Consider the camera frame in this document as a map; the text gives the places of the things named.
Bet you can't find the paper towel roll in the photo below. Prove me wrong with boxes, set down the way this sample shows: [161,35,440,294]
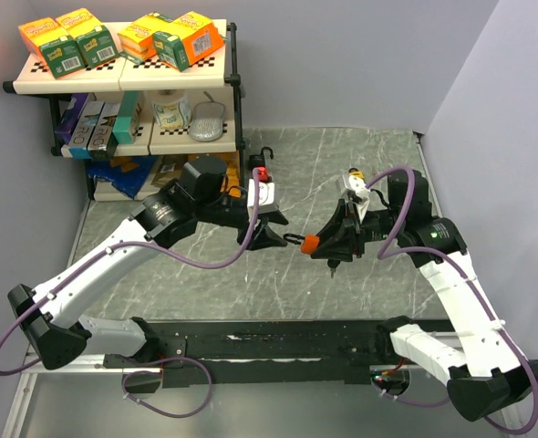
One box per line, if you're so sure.
[150,89,191,130]

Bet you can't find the silver mesh pouch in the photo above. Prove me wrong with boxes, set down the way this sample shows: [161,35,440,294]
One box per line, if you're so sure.
[188,91,226,142]

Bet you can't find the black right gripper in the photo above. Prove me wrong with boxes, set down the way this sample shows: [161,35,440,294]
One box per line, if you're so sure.
[308,197,404,263]

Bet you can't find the white grey box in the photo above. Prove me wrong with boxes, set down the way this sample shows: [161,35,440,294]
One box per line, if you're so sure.
[67,100,105,160]

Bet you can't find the grey black box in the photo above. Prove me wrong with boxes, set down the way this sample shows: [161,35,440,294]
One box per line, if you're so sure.
[87,103,120,161]

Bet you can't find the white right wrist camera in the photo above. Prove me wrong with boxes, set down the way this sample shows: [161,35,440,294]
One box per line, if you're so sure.
[339,173,370,222]

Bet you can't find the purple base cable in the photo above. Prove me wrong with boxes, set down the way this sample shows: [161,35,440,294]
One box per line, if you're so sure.
[121,355,215,419]

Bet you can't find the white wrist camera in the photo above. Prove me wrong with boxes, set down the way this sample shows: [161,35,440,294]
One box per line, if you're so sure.
[247,179,279,214]
[339,173,370,222]

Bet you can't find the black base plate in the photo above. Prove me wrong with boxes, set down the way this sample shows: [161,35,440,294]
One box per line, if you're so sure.
[103,319,398,388]

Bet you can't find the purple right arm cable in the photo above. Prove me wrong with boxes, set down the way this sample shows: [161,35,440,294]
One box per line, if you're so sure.
[364,166,538,435]

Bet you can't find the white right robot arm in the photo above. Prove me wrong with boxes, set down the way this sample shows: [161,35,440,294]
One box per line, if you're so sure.
[302,167,538,424]

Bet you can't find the olive brown snack bag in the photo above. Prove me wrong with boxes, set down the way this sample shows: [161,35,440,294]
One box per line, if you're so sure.
[151,154,188,188]

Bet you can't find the orange green sponge box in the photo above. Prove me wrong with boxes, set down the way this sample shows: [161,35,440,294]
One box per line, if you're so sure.
[56,7,119,68]
[18,17,86,78]
[153,11,224,71]

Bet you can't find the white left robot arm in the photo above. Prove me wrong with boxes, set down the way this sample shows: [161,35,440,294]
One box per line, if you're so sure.
[8,155,286,370]

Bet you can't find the orange honey dijon bag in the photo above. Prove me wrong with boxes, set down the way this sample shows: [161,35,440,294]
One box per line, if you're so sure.
[224,151,240,196]

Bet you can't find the purple box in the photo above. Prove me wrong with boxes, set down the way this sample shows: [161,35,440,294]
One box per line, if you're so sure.
[54,93,94,144]

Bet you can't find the beige three-tier shelf rack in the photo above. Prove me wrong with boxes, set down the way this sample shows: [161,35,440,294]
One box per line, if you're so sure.
[3,19,246,183]

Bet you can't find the yellow orange sponge pack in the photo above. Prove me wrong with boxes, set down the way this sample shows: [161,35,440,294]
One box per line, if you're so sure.
[117,12,172,64]

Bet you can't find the aluminium rail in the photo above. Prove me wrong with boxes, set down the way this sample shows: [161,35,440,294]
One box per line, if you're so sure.
[20,331,510,371]

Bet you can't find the yellow padlock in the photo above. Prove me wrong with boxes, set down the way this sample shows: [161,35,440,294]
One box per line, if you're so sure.
[348,168,364,180]

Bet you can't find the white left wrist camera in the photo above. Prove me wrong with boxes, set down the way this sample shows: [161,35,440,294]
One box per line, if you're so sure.
[247,179,279,214]

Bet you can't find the black padlock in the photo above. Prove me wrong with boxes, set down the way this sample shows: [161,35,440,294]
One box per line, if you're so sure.
[247,146,274,174]

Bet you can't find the orange padlock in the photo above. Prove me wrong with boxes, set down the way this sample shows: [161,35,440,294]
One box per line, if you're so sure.
[283,233,320,255]

